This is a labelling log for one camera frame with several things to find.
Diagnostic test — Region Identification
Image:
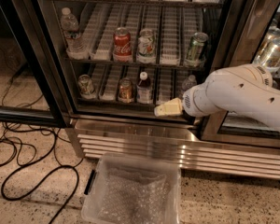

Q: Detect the stainless steel fridge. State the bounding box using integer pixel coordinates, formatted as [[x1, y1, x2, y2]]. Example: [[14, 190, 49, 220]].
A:
[[3, 0, 280, 181]]

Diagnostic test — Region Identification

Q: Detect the closed right fridge door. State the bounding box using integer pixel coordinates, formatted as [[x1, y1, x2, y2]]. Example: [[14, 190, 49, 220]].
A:
[[202, 0, 280, 148]]

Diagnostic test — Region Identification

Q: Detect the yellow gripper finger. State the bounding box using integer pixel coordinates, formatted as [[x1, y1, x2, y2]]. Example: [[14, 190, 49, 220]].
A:
[[154, 98, 183, 117]]

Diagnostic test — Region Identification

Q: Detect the clear water bottle bottom shelf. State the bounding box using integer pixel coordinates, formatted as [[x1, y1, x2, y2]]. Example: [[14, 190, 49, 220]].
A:
[[178, 75, 197, 98]]

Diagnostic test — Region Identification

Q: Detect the red cola can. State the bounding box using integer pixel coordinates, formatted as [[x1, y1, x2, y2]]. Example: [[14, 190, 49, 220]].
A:
[[113, 27, 132, 62]]

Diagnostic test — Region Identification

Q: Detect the orange brown can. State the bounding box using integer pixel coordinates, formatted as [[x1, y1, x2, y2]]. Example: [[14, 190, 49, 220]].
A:
[[118, 77, 133, 103]]

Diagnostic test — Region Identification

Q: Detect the black floor cable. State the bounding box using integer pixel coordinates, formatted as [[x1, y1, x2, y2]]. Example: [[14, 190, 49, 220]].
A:
[[0, 37, 84, 224]]

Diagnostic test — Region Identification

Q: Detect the clear plastic bin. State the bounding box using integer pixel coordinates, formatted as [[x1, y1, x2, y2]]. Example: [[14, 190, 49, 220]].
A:
[[81, 153, 181, 224]]

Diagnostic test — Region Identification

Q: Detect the silver can behind glass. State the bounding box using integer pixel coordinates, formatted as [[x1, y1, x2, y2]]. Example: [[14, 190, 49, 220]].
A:
[[259, 38, 280, 73], [253, 26, 280, 63]]

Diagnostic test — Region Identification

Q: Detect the dark juice bottle white cap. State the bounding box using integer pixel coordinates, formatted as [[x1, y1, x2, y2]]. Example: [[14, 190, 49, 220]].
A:
[[136, 72, 152, 104]]

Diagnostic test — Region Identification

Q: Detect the white green soda can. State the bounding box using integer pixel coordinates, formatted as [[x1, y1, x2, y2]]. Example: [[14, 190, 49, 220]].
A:
[[137, 29, 156, 63]]

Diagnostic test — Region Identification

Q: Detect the clear water bottle shelf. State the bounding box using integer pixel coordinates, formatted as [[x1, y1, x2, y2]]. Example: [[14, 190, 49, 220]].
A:
[[61, 7, 87, 60], [178, 75, 197, 98]]

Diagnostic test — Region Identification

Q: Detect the silver can bottom left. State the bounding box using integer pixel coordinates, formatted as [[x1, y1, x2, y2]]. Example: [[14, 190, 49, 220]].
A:
[[77, 75, 95, 99]]

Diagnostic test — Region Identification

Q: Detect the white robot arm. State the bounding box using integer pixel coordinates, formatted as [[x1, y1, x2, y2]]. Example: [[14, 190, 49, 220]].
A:
[[154, 63, 280, 132]]

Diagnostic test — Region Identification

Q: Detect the open glass fridge door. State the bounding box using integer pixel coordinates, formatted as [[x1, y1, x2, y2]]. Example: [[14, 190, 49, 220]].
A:
[[0, 0, 68, 128]]

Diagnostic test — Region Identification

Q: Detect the clear water bottle middle shelf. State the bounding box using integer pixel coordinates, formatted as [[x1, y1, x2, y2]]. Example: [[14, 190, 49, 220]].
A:
[[61, 7, 87, 60]]

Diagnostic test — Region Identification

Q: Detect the bubble wrap sheet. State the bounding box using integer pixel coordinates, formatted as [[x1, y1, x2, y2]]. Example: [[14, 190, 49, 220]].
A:
[[98, 168, 169, 224]]

